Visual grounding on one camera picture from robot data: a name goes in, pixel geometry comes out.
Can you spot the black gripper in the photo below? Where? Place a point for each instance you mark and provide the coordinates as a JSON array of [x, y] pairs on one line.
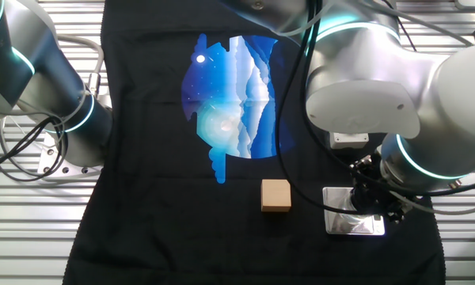
[[376, 186]]

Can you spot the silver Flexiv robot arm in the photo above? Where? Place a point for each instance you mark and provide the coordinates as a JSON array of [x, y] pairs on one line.
[[380, 59]]

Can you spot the clear glass jar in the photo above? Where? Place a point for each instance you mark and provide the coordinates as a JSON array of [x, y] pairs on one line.
[[354, 217]]

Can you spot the white box with red button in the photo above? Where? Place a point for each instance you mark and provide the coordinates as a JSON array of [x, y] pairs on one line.
[[348, 140]]

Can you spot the silver digital scale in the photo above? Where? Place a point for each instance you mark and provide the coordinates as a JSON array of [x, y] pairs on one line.
[[332, 225]]

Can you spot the light wooden cube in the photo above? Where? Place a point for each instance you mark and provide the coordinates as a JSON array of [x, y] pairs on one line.
[[276, 196]]

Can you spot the black cloth with blue print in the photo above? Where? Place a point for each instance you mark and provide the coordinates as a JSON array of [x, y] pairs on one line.
[[142, 217]]

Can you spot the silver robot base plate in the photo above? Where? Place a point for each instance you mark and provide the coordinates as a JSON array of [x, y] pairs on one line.
[[49, 152]]

